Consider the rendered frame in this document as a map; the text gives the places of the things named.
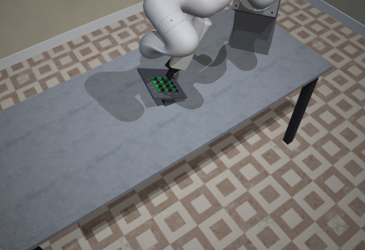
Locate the grey switch panel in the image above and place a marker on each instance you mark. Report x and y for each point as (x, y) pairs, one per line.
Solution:
(161, 87)

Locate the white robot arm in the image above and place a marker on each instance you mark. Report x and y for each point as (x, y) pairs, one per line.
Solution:
(182, 34)

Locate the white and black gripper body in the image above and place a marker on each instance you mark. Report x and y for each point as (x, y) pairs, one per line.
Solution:
(180, 63)

